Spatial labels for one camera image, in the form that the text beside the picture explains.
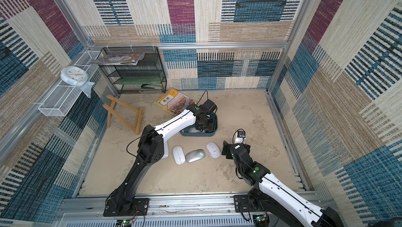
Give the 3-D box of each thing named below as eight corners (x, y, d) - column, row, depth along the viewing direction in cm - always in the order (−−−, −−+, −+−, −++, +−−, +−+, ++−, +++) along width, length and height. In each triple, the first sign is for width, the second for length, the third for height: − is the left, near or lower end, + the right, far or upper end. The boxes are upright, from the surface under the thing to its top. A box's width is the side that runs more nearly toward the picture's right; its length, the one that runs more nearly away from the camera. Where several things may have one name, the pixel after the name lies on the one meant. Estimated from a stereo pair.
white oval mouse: (176, 166, 86) (175, 165, 85) (171, 148, 93) (171, 147, 91) (187, 162, 88) (187, 160, 86) (182, 145, 94) (182, 143, 93)
